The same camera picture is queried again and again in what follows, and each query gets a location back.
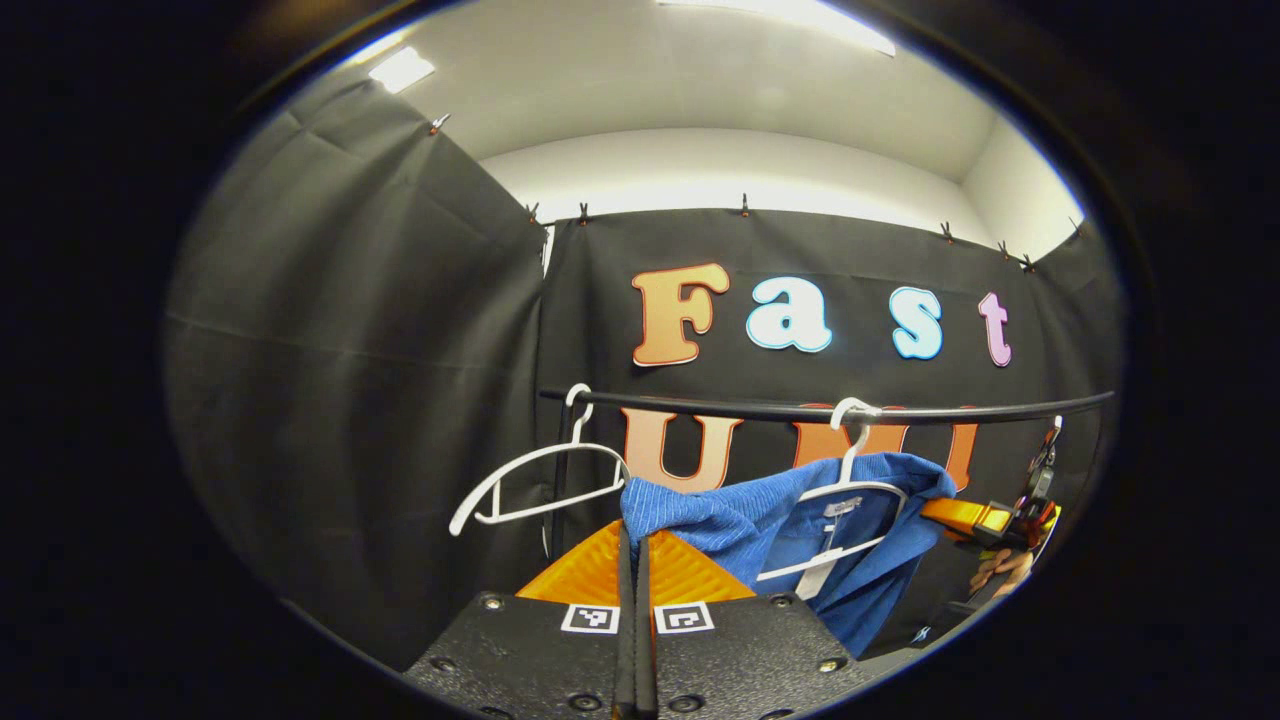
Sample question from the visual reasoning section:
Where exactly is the blue corduroy jacket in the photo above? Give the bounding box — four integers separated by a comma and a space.
620, 452, 959, 659

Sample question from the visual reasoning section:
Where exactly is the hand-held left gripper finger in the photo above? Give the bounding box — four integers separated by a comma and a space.
404, 520, 641, 720
638, 528, 873, 720

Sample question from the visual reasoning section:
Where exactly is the black clothes rack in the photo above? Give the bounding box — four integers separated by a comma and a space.
538, 388, 1117, 561

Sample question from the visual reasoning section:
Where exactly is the square ceiling light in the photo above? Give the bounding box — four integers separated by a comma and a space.
368, 45, 438, 96

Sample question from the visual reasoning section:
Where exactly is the white plastic hanger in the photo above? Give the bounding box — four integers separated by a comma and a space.
757, 397, 911, 583
448, 383, 631, 538

